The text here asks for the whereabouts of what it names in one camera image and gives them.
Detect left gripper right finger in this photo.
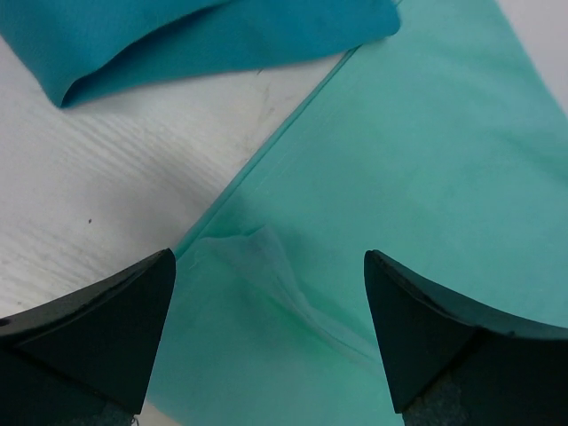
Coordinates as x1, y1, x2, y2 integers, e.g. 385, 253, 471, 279
364, 250, 567, 413

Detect mint green t shirt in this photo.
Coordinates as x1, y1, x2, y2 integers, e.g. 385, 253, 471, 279
149, 1, 567, 425

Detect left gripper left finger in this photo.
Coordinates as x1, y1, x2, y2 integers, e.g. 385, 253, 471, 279
1, 249, 176, 414

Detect folded teal t shirt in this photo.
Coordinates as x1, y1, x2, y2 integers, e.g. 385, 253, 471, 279
1, 0, 400, 107

